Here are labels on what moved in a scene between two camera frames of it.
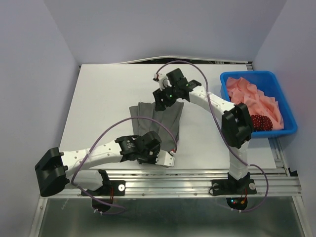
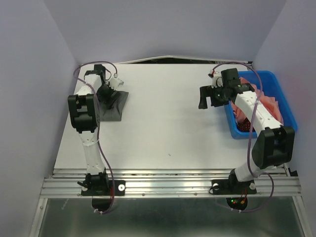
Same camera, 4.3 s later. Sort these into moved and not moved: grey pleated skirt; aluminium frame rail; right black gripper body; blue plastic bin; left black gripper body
Moved: right black gripper body; grey pleated skirt; left black gripper body
Not moved: aluminium frame rail; blue plastic bin
